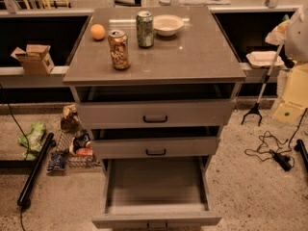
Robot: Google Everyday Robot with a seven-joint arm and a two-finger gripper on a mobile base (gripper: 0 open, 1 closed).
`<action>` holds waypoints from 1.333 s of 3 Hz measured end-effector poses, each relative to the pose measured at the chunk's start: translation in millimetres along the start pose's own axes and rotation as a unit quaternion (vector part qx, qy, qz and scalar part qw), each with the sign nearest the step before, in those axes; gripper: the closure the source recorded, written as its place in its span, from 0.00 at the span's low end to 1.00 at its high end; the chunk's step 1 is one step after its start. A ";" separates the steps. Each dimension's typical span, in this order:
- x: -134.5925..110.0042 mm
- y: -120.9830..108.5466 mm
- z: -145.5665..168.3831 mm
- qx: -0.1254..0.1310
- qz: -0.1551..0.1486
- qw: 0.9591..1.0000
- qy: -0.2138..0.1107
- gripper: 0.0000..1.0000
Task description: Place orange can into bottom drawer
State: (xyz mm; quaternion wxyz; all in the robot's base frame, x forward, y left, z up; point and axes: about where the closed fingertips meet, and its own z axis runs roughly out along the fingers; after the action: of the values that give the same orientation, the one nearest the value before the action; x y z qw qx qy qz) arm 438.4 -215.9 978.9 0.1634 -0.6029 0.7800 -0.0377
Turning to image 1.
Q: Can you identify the white bowl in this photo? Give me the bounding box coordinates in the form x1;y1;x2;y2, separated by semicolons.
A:
153;14;184;37

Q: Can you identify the white takeout tray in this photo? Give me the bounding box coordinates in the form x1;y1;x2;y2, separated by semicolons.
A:
246;51;276;68

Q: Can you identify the wire mesh tray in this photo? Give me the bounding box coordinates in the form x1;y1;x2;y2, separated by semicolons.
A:
56;129;100;168

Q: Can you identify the green soda can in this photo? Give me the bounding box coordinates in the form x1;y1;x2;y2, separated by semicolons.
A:
136;11;154;48

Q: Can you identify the reacher grabber tool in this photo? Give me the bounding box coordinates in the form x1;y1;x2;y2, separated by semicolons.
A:
241;43;284;125

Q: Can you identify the orange fruit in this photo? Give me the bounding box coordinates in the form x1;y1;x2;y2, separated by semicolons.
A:
90;24;106;40

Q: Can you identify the green snack bag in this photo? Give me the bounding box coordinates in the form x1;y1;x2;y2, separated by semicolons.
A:
17;121;46;161

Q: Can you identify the black cable left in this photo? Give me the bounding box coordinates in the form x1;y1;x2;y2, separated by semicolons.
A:
0;84;32;231

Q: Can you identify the middle drawer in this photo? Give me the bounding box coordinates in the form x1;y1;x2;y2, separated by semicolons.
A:
91;137;219;159

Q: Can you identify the black post right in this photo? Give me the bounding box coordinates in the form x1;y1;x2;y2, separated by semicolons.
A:
295;139;308;172

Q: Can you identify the orange soda can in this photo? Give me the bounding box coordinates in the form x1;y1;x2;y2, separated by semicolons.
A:
108;29;131;70

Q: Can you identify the top drawer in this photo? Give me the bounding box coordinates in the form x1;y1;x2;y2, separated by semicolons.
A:
76;100;235;129

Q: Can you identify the black tube on floor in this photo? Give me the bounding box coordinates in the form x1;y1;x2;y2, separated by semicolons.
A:
17;133;54;208

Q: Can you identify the drawer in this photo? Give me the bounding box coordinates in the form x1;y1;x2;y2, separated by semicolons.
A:
92;157;221;231
91;137;219;159
76;100;235;129

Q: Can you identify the blue snack bag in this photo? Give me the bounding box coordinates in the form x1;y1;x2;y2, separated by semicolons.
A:
47;151;67;172

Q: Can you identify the cardboard box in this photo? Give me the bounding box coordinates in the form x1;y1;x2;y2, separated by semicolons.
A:
11;44;54;75

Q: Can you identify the bottom drawer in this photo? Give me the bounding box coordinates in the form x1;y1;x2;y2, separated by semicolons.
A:
92;157;221;231

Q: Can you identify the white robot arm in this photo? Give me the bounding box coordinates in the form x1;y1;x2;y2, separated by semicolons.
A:
266;4;308;123

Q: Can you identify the brown crumpled snack bag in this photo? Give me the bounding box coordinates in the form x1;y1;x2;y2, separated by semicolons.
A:
61;104;81;133

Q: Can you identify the grey drawer cabinet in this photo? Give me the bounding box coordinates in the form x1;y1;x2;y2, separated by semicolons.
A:
63;5;247;231

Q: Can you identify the black power adapter cable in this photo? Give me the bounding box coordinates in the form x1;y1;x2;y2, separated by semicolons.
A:
244;108;308;172

